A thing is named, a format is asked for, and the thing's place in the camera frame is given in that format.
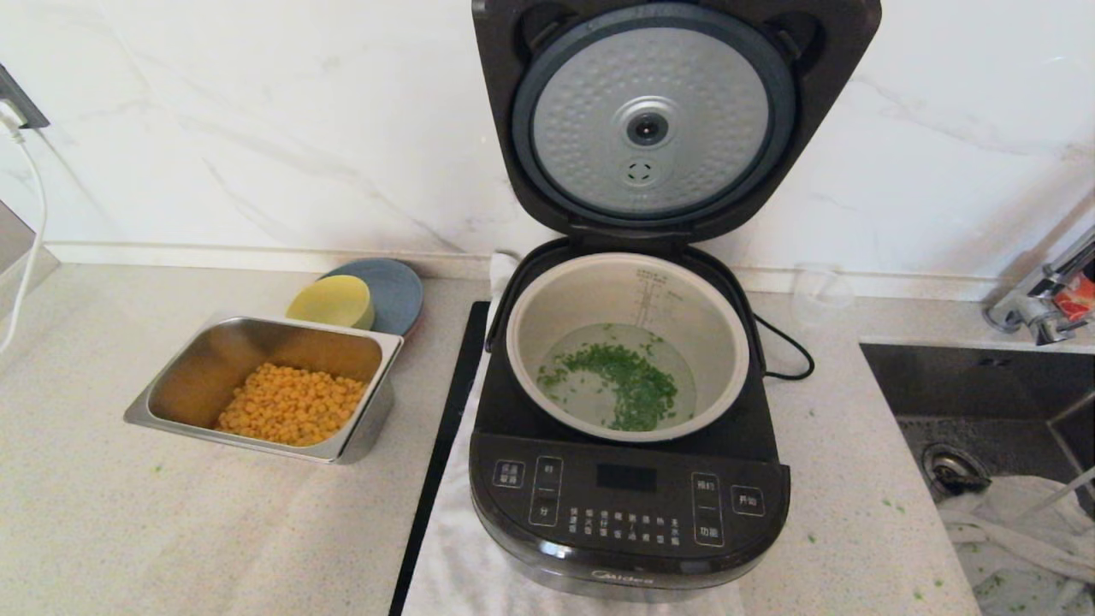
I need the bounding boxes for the chopped green scallions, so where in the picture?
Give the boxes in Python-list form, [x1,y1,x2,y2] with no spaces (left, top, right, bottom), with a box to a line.
[537,336,681,433]

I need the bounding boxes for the black rice cooker lid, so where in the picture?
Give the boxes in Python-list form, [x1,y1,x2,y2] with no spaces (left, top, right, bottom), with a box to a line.
[471,0,883,246]

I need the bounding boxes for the grey inner pot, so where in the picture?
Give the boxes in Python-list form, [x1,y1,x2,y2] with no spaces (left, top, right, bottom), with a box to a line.
[505,252,751,444]

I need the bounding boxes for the black rice cooker body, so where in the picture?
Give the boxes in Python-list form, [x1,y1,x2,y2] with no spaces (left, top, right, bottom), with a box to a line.
[468,240,792,604]

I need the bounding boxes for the yellow bowl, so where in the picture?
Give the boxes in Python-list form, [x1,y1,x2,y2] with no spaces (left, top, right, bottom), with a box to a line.
[285,274,376,331]

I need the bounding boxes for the blue plate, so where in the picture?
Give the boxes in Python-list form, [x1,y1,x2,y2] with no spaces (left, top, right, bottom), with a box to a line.
[318,258,424,337]

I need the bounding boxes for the black strip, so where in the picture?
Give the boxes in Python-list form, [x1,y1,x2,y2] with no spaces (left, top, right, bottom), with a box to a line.
[389,301,491,616]

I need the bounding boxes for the white towel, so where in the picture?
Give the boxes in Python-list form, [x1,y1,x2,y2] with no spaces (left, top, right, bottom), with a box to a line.
[402,251,747,616]

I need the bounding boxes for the clear measuring cup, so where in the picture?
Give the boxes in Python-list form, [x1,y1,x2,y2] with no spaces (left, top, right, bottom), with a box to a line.
[791,264,856,330]

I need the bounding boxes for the yellow corn kernels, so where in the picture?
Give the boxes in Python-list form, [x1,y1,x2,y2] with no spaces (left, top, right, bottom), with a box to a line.
[216,362,370,447]

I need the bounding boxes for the stainless steel tray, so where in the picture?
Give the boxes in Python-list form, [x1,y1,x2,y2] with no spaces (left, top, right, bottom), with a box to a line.
[122,314,405,465]

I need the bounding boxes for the metal sink drain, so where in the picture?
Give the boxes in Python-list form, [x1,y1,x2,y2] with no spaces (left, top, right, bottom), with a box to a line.
[920,442,991,497]

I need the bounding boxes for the chrome faucet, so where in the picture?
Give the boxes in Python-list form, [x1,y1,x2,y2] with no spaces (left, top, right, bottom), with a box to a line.
[982,226,1095,347]

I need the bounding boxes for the orange red item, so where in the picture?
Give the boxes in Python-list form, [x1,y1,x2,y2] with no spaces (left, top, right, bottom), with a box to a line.
[1057,278,1095,324]

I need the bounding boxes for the white cloth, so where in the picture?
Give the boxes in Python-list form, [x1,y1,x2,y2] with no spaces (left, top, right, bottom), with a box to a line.
[934,475,1095,616]

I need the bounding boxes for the black power cord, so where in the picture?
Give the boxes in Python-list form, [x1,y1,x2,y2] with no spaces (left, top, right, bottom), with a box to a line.
[757,317,814,382]

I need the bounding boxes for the white cable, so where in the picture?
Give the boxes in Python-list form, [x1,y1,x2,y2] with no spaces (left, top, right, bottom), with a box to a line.
[0,103,49,356]

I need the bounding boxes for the dark wall socket plate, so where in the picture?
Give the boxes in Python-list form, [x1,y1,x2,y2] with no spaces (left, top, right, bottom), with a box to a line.
[0,64,50,131]

